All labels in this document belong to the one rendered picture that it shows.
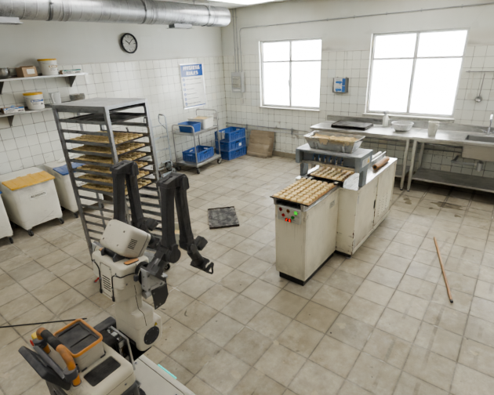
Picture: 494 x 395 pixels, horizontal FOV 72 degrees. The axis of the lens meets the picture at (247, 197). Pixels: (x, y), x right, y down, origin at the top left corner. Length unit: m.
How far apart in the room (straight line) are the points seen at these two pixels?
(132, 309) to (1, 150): 4.15
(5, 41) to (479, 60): 6.51
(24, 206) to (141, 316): 3.55
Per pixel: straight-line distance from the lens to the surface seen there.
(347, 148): 3.56
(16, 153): 5.85
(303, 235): 3.20
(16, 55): 5.85
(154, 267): 1.75
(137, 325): 2.03
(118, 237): 1.81
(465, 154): 5.83
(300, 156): 3.79
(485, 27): 6.26
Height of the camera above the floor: 2.16
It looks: 23 degrees down
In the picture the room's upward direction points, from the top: 3 degrees counter-clockwise
